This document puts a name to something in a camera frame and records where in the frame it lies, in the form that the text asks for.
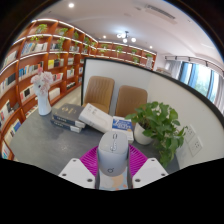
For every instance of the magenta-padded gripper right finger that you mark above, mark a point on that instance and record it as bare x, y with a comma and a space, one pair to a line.
150, 171

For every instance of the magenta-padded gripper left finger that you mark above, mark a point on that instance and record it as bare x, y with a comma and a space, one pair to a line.
75, 171

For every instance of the white computer mouse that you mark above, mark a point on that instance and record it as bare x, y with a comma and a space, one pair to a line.
112, 155

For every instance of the green potted plant white pot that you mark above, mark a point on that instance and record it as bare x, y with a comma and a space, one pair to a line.
156, 121

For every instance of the white book with blue cover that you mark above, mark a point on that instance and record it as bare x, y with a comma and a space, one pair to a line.
122, 125

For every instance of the thick white book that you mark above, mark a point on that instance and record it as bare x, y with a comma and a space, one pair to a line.
96, 118

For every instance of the white ceramic pitcher vase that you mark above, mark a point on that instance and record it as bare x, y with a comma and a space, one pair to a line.
43, 105

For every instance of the tan upholstered chair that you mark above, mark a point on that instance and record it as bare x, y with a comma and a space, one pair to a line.
131, 100
99, 91

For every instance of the window with curtains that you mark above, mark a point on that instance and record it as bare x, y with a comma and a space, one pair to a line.
200, 78

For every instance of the orange wooden bookshelf unit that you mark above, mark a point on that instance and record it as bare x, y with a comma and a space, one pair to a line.
30, 66

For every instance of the ceiling spot lights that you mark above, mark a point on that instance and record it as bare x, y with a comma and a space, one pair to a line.
126, 36

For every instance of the white wall outlet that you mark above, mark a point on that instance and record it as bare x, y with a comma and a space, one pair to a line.
196, 146
190, 134

